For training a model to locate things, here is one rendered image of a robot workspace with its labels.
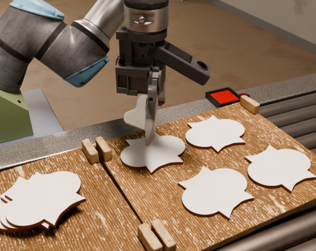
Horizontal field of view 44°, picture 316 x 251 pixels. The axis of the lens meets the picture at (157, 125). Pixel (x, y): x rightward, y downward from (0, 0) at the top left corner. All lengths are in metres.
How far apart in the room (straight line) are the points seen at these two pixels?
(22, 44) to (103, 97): 1.98
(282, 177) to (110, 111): 2.07
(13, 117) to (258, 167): 0.59
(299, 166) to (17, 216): 0.54
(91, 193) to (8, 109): 0.35
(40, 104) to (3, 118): 0.19
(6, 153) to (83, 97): 2.06
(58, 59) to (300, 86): 0.68
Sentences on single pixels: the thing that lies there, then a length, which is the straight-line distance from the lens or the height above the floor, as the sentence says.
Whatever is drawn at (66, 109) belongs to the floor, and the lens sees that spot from 2.85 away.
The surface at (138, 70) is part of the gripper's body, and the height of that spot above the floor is 1.15.
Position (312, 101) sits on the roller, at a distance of 1.15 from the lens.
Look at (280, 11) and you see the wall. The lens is 4.17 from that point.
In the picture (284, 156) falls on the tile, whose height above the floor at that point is 0.94.
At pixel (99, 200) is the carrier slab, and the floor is 0.94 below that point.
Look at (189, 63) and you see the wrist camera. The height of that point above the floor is 1.16.
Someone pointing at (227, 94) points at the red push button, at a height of 0.93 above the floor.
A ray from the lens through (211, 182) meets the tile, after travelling 0.77.
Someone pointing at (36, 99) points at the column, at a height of 0.87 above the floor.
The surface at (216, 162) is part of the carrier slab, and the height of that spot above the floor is 0.94.
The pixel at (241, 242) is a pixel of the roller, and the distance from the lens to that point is 0.71.
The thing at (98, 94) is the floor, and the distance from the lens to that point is 2.99.
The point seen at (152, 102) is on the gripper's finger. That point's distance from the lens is 0.69.
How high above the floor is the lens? 1.45
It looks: 34 degrees down
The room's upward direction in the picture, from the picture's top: straight up
